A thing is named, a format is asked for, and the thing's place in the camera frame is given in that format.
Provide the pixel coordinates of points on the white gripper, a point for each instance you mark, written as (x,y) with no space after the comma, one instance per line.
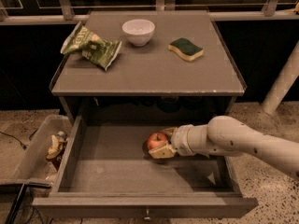
(180,139)

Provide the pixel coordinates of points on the red apple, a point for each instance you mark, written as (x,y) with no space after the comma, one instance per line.
(155,140)

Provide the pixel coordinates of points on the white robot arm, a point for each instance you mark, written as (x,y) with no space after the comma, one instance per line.
(225,136)

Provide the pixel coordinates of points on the open grey top drawer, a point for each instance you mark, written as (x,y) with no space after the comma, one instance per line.
(106,173)

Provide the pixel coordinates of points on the metal drawer knob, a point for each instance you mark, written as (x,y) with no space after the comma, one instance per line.
(147,215)

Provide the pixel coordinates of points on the grey cabinet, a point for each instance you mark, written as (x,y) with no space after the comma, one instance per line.
(151,70)

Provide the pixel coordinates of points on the green yellow sponge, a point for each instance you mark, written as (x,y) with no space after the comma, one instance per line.
(185,49)

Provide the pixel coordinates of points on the items in plastic bin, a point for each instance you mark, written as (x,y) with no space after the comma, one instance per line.
(57,148)

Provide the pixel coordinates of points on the white ceramic bowl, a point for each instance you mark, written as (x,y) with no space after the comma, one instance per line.
(138,31)

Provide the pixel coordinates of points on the green chip bag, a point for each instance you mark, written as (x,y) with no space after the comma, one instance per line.
(91,46)

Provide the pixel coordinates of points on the clear plastic bin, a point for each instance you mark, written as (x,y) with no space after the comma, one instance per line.
(33,169)

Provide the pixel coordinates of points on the metal window railing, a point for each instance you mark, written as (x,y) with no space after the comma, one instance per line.
(69,11)

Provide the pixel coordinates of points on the black stand with cables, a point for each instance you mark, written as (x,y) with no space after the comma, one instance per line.
(20,189)

